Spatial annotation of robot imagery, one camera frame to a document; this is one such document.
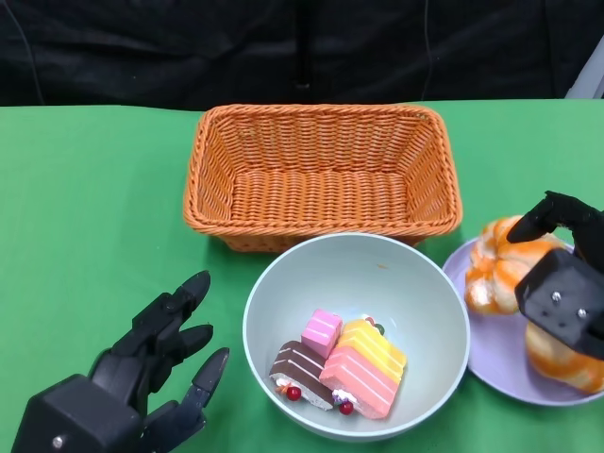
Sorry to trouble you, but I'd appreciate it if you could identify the orange woven basket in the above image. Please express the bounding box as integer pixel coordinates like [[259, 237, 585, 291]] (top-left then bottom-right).
[[183, 103, 461, 254]]

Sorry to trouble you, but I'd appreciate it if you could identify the orange striped bread roll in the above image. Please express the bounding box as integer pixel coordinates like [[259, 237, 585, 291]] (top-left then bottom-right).
[[525, 323, 604, 395], [464, 216, 575, 316]]

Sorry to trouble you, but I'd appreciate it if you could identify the lavender plate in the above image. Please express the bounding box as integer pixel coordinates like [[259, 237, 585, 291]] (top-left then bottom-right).
[[442, 235, 604, 407]]

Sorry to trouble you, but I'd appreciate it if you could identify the white frame piece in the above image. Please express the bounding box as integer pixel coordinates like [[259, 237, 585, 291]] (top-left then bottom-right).
[[564, 46, 604, 100]]

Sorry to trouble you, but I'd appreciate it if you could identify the pale green bowl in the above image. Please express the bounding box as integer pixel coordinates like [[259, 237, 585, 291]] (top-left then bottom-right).
[[242, 232, 472, 443]]

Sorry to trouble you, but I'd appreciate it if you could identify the black backdrop curtain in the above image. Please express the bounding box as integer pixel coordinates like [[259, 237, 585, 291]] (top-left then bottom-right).
[[0, 0, 604, 110]]

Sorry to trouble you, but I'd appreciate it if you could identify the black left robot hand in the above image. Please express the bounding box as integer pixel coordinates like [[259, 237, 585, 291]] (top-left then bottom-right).
[[11, 270, 231, 453]]

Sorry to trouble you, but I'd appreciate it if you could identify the chocolate cake slice with cherry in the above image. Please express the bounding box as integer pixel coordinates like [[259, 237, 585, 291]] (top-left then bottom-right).
[[269, 340, 336, 411]]

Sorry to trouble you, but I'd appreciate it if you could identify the small pink cake cube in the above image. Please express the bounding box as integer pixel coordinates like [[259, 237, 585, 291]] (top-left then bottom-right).
[[300, 309, 344, 359]]

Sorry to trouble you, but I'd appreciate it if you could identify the black vertical pole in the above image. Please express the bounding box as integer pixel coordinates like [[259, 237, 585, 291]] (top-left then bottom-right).
[[293, 0, 312, 91]]

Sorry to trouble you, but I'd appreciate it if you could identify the pink and yellow layered cake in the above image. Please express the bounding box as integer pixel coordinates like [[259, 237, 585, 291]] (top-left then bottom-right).
[[319, 318, 408, 420]]

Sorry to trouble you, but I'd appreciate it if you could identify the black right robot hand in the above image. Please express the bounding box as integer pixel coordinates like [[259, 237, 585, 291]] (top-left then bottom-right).
[[507, 190, 604, 367]]

